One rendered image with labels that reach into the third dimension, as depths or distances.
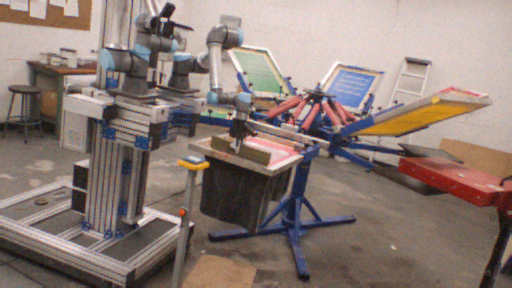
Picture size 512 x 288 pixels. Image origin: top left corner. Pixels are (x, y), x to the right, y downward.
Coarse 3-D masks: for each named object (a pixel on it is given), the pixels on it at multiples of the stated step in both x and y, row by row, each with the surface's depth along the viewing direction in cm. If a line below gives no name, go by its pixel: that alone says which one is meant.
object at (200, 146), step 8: (224, 136) 292; (256, 136) 323; (264, 136) 320; (272, 136) 317; (192, 144) 259; (200, 144) 266; (208, 144) 275; (288, 144) 312; (200, 152) 257; (208, 152) 255; (216, 152) 252; (224, 160) 250; (232, 160) 248; (240, 160) 245; (248, 160) 247; (288, 160) 262; (296, 160) 268; (248, 168) 244; (256, 168) 241; (264, 168) 239; (272, 168) 240; (280, 168) 246; (272, 176) 238
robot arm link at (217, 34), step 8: (208, 32) 252; (216, 32) 249; (224, 32) 251; (208, 40) 249; (216, 40) 249; (224, 40) 254; (208, 48) 251; (216, 48) 249; (208, 56) 252; (216, 56) 249; (216, 64) 249; (216, 72) 248; (216, 80) 248; (216, 88) 248; (208, 96) 248; (216, 96) 247; (224, 96) 250; (216, 104) 250; (224, 104) 253
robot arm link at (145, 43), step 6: (138, 36) 206; (144, 36) 206; (150, 36) 208; (138, 42) 207; (144, 42) 207; (150, 42) 209; (156, 42) 211; (138, 48) 207; (144, 48) 207; (150, 48) 210; (156, 48) 212; (144, 54) 209
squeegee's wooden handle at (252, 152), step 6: (216, 138) 262; (222, 138) 260; (216, 144) 263; (222, 144) 261; (228, 144) 259; (240, 144) 255; (228, 150) 259; (234, 150) 257; (240, 150) 255; (246, 150) 253; (252, 150) 251; (258, 150) 250; (264, 150) 249; (246, 156) 254; (252, 156) 252; (258, 156) 250; (264, 156) 248; (270, 156) 249; (264, 162) 249
